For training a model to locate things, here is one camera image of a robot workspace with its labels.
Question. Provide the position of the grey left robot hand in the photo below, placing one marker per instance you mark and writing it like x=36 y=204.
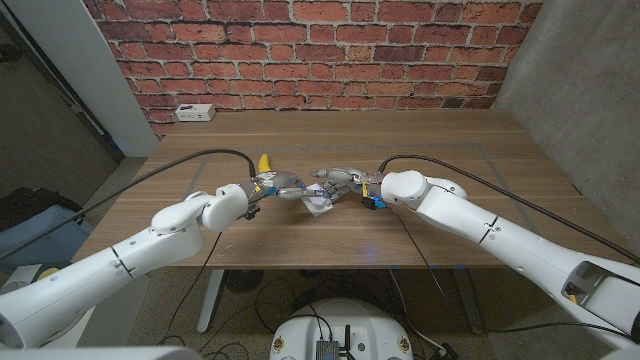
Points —
x=277 y=181

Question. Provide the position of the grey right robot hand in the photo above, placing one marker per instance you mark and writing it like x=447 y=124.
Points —
x=350 y=179

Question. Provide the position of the white paper shipping label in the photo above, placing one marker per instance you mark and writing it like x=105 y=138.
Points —
x=316 y=205

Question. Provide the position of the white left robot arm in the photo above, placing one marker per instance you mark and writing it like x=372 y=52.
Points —
x=100 y=275

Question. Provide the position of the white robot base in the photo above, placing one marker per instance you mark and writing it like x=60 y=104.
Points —
x=345 y=320

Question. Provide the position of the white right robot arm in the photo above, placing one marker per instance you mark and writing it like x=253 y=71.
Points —
x=500 y=235

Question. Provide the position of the yellow toy banana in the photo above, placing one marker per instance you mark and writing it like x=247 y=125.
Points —
x=264 y=162

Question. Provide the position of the dark round floor fan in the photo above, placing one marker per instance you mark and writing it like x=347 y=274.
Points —
x=243 y=281

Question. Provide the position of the white power strip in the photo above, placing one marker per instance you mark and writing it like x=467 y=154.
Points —
x=195 y=113

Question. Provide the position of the red brick printed backdrop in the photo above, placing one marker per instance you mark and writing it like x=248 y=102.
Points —
x=300 y=50

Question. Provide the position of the white table leg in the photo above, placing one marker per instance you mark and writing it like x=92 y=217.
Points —
x=210 y=300

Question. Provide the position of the grey table leg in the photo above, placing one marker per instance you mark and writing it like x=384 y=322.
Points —
x=469 y=300

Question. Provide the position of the grey electronics box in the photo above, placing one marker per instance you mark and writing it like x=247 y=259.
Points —
x=327 y=351

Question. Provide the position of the blue grey storage bin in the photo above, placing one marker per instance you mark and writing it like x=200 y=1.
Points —
x=40 y=240

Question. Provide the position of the yellow black foot pad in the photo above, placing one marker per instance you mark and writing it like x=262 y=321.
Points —
x=50 y=274

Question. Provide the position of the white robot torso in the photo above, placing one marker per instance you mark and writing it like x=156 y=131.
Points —
x=100 y=354

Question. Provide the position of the black bag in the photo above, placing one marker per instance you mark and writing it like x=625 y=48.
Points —
x=30 y=202

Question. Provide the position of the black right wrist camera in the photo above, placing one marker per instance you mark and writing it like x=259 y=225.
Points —
x=369 y=202

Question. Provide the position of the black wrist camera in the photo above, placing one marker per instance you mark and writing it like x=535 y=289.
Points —
x=251 y=213
x=369 y=202

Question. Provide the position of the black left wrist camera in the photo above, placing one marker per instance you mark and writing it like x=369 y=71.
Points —
x=251 y=213

